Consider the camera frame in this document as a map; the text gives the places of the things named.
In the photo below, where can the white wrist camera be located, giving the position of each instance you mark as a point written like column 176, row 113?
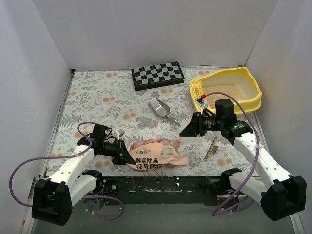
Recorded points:
column 117, row 134
column 200, row 101

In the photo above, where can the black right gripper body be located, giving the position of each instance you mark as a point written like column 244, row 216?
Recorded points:
column 198, row 124

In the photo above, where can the yellow and white litter box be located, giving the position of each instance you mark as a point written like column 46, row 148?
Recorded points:
column 235, row 82

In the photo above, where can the silver metal scoop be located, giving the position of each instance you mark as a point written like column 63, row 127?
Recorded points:
column 162, row 110

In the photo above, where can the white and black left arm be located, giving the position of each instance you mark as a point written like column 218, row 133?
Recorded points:
column 55, row 197

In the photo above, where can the small brown wooden ruler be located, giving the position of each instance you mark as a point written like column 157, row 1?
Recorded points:
column 212, row 149

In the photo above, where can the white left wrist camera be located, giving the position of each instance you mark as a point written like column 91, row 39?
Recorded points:
column 117, row 134

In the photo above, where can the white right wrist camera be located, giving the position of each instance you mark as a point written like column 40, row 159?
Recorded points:
column 200, row 101

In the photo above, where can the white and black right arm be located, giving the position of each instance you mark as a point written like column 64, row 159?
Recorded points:
column 279, row 193

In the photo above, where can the floral patterned table mat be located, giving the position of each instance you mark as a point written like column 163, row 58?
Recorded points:
column 109, row 98

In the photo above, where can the pink cat litter bag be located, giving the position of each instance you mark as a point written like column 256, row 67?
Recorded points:
column 156, row 153

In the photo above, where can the black and silver chessboard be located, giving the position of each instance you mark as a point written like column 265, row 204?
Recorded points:
column 155, row 76

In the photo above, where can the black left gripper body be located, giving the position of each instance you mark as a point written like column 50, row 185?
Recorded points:
column 119, row 151

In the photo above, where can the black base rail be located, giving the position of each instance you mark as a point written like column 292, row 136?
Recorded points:
column 207, row 190

